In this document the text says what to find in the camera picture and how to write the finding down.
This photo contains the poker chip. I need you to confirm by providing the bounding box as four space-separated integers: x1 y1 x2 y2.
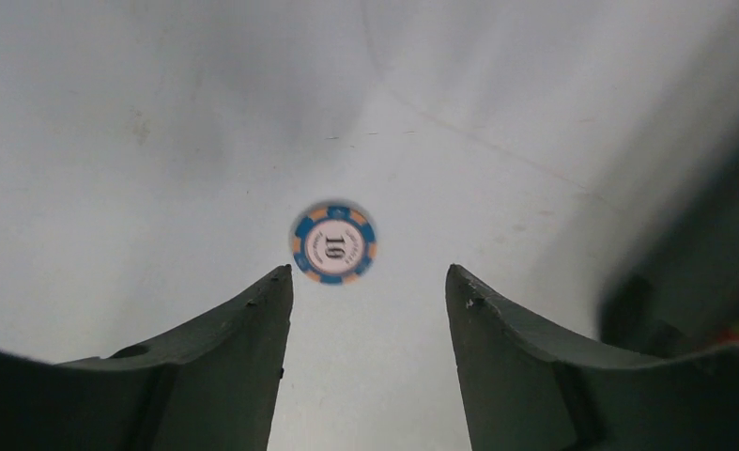
290 201 378 286

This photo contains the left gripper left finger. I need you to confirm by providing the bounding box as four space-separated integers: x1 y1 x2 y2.
0 265 293 450

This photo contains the black poker set case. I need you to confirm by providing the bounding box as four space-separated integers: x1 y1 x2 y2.
599 140 739 357

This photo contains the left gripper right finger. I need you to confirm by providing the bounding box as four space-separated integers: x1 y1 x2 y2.
445 264 739 450

